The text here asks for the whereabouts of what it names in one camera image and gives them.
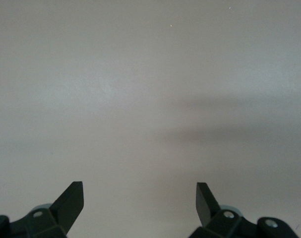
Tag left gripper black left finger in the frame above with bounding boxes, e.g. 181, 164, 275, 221
0, 181, 85, 238

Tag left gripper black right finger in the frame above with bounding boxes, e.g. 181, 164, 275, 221
188, 182, 300, 238

